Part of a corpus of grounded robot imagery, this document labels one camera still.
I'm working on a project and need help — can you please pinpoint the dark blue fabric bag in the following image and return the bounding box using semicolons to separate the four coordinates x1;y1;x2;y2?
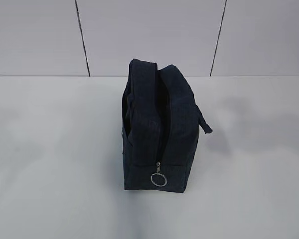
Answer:
122;59;212;193

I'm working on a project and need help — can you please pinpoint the metal zipper pull ring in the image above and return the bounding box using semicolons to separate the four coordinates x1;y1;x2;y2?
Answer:
150;161;168;187

